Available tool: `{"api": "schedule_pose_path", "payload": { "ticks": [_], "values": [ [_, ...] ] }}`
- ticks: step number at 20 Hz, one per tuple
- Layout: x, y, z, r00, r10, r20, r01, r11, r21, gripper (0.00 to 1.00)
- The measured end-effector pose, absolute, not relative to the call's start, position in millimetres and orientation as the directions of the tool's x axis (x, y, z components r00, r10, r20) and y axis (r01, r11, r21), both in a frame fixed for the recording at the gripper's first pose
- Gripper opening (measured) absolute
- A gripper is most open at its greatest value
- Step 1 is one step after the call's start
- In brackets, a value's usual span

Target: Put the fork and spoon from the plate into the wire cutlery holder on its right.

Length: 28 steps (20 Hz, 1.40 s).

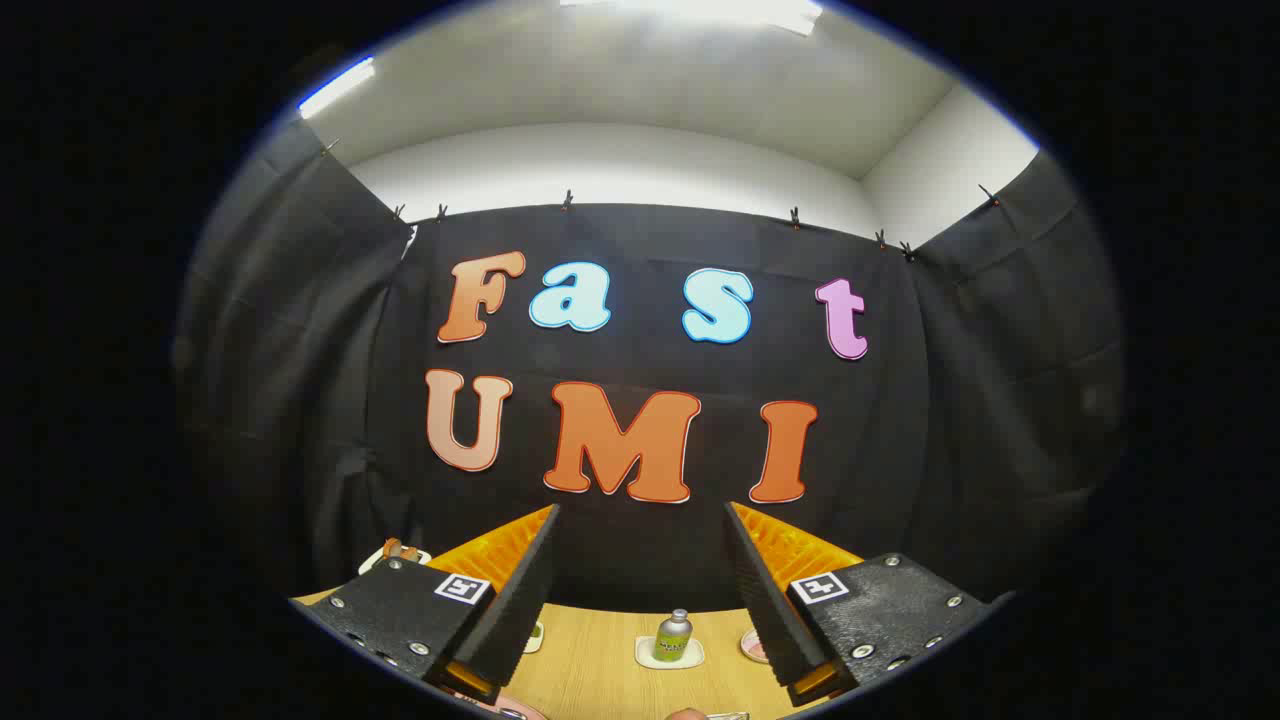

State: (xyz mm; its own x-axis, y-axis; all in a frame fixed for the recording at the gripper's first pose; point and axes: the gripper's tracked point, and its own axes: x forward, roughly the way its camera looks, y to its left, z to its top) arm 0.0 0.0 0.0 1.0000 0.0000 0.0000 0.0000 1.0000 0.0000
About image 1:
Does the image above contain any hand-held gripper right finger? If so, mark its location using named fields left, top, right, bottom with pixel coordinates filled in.
left=724, top=502, right=1016, bottom=709

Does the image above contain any white square coaster plate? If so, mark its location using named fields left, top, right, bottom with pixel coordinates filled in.
left=635, top=636, right=706, bottom=670

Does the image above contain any white toaster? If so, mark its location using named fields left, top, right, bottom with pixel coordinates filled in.
left=358, top=540, right=433, bottom=577

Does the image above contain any pink round plate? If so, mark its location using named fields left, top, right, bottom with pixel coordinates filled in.
left=455, top=692, right=549, bottom=720

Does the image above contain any row of small cloth clips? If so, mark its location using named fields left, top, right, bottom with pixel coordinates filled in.
left=320, top=138, right=1001, bottom=263

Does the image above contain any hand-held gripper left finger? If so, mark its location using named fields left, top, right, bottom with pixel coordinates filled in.
left=290, top=504, right=561, bottom=707

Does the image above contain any ceiling light panel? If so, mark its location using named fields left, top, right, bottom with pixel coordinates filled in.
left=560, top=0, right=826, bottom=37

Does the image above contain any green label metal bottle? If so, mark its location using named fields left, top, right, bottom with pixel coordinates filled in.
left=652, top=608, right=695, bottom=664

